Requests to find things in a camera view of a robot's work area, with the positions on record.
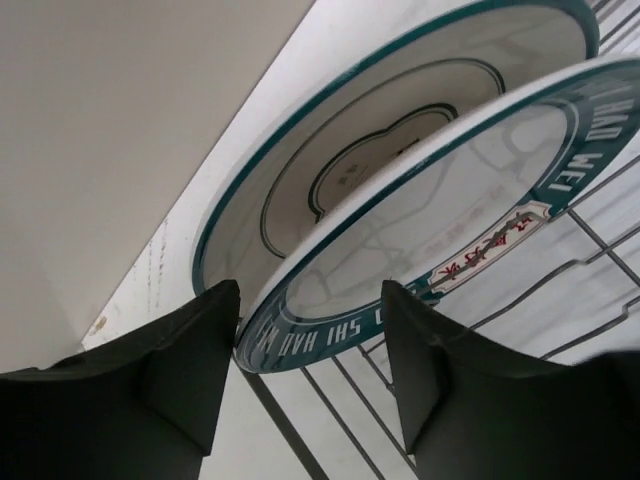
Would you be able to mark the teal rim lettered plate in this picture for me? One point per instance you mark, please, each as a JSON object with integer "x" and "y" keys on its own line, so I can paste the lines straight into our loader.
{"x": 443, "y": 212}

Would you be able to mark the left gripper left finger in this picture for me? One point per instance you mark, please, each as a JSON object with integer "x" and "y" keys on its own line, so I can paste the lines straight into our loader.
{"x": 143, "y": 406}

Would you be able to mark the grey wire dish rack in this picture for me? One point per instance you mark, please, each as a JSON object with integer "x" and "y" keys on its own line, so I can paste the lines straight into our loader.
{"x": 568, "y": 292}

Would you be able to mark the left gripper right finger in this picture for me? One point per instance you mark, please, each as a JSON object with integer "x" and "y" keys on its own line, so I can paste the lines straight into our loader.
{"x": 471, "y": 408}

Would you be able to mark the white teal rim plate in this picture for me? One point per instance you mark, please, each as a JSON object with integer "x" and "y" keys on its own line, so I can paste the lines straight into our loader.
{"x": 447, "y": 59}

